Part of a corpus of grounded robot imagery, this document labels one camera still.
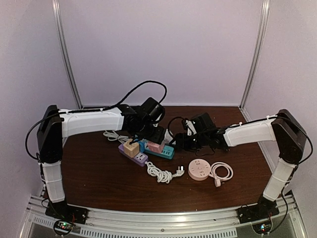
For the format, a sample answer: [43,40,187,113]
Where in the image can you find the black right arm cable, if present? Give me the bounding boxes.
[167,116,221,157]

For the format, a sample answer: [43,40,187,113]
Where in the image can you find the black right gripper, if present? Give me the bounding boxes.
[169,133,209,153]

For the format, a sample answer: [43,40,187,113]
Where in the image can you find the teal power strip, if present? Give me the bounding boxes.
[144,145,175,160]

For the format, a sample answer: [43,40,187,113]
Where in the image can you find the purple power strip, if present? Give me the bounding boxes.
[118,144,149,167]

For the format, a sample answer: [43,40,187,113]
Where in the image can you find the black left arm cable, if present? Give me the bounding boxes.
[24,80,168,159]

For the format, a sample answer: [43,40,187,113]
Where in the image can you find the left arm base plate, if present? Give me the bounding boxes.
[45,200,88,225]

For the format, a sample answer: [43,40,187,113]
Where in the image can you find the grey-blue power strip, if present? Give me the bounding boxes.
[163,129,176,145]

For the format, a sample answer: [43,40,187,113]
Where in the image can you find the white cable of round socket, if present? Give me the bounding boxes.
[209,161,234,188]

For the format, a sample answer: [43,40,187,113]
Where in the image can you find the beige cube socket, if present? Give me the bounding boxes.
[123,138,140,158]

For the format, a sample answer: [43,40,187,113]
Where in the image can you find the white cable of purple strip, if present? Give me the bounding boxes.
[146,160,186,184]

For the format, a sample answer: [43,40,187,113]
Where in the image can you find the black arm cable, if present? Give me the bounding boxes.
[24,80,168,159]
[167,116,221,157]

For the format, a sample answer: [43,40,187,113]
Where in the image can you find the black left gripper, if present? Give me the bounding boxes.
[136,121,166,145]

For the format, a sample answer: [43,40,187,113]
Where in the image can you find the pink cube socket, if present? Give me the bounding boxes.
[147,141,164,154]

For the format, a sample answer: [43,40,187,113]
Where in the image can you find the aluminium front rail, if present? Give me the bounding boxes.
[18,195,308,238]

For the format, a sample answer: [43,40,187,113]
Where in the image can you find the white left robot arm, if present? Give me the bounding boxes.
[37,103,166,220]

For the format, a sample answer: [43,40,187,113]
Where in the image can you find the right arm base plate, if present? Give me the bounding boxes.
[237,195,279,224]

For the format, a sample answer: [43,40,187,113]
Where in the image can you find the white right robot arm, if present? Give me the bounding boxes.
[167,109,308,219]

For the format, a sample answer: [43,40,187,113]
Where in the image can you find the blue plug adapter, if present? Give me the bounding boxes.
[138,140,146,153]

